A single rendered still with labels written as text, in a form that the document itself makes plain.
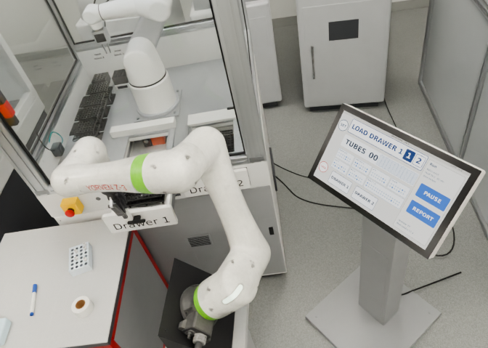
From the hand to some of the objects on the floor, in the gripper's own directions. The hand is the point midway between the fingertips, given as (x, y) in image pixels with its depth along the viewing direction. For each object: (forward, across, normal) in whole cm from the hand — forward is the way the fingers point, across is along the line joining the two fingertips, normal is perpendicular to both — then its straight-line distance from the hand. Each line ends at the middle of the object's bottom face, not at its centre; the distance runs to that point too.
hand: (126, 215), depth 165 cm
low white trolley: (+93, +13, -38) cm, 102 cm away
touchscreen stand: (+93, +10, +98) cm, 136 cm away
